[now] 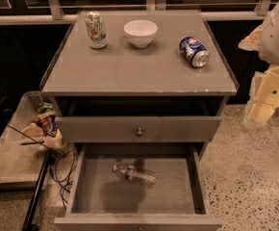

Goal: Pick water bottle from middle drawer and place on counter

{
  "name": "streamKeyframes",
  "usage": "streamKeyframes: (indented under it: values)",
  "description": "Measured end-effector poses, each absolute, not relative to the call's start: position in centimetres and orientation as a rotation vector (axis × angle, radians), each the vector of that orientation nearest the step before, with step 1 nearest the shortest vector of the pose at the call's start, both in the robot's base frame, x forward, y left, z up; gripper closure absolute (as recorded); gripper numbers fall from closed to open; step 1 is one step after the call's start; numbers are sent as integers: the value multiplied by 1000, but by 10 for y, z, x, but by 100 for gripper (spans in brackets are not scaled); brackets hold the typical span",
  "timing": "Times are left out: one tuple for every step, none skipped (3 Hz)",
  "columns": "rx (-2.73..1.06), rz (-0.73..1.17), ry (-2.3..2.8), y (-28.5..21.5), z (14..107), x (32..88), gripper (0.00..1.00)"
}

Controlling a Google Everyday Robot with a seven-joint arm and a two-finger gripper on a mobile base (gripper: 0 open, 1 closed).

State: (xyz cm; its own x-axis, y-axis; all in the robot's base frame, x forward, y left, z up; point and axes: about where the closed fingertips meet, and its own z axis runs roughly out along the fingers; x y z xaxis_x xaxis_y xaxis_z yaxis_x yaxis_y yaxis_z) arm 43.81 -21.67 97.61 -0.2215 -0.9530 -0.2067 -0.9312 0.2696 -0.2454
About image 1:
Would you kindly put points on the colourful snack bag pile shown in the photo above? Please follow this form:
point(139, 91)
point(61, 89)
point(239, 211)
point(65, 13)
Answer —
point(43, 130)

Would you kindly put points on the green white soda can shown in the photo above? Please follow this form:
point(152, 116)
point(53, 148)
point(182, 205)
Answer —
point(96, 30)

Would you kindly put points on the grey top drawer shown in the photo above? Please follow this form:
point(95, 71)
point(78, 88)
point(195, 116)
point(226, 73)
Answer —
point(124, 128)

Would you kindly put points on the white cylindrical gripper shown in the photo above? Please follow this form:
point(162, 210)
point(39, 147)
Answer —
point(278, 38)

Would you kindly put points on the round metal drawer knob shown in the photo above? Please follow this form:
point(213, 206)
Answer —
point(139, 132)

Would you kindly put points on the black pole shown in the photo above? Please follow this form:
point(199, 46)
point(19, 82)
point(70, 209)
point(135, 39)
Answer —
point(28, 221)

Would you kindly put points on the metal window railing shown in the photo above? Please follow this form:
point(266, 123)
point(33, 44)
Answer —
point(56, 4)

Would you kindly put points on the grey open middle drawer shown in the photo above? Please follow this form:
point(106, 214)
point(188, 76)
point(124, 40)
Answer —
point(101, 201)

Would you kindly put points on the white ceramic bowl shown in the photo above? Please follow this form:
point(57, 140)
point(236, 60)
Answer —
point(140, 33)

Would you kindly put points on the grey drawer cabinet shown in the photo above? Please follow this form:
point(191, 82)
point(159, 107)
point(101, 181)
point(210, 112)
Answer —
point(123, 80)

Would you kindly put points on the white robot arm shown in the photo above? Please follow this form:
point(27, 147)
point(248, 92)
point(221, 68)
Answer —
point(265, 40)

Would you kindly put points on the clear plastic water bottle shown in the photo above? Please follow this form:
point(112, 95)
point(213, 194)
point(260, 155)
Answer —
point(132, 173)

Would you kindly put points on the blue pepsi can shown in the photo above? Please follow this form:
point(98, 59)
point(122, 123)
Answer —
point(194, 52)

